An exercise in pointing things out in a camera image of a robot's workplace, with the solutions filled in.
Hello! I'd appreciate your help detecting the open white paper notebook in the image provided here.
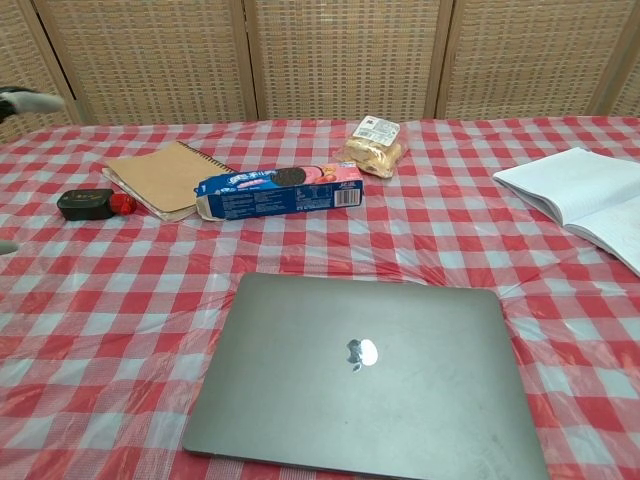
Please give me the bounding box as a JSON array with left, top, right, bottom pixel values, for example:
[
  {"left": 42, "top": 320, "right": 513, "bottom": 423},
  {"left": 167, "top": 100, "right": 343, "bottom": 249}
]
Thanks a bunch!
[{"left": 492, "top": 146, "right": 640, "bottom": 278}]

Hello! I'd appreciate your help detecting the black bottle with red cap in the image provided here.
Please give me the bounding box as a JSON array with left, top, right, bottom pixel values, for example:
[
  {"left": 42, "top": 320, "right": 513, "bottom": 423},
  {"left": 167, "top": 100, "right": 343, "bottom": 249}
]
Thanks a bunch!
[{"left": 55, "top": 188, "right": 138, "bottom": 221}]

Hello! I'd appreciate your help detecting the brown kraft spiral notebook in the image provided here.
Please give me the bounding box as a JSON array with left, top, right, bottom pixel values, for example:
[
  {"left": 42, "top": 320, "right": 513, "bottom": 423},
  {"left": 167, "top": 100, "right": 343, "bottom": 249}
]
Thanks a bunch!
[{"left": 101, "top": 140, "right": 236, "bottom": 223}]

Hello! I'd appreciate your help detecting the red white checkered tablecloth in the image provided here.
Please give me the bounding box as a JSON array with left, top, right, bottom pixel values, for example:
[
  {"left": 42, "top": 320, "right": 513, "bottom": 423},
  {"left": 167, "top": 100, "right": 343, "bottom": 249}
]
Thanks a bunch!
[{"left": 0, "top": 115, "right": 640, "bottom": 480}]

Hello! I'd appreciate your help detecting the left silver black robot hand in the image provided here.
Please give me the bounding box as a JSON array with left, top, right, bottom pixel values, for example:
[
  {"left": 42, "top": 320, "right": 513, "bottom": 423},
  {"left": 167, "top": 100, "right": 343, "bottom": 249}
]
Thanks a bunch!
[{"left": 0, "top": 85, "right": 66, "bottom": 257}]

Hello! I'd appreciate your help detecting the blue pink cookie box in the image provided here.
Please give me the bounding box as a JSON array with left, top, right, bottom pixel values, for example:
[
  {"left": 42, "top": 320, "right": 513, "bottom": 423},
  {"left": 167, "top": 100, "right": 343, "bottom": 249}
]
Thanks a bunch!
[{"left": 193, "top": 164, "right": 365, "bottom": 221}]

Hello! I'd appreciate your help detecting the silver grey laptop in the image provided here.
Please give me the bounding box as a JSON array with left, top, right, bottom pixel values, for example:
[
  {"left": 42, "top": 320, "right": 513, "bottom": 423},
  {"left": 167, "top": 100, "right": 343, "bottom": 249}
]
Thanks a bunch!
[{"left": 180, "top": 272, "right": 551, "bottom": 480}]

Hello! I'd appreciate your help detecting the bagged bread with label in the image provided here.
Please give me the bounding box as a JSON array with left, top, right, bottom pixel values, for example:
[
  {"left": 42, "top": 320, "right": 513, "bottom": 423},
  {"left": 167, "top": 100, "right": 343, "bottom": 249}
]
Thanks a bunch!
[{"left": 335, "top": 114, "right": 409, "bottom": 180}]

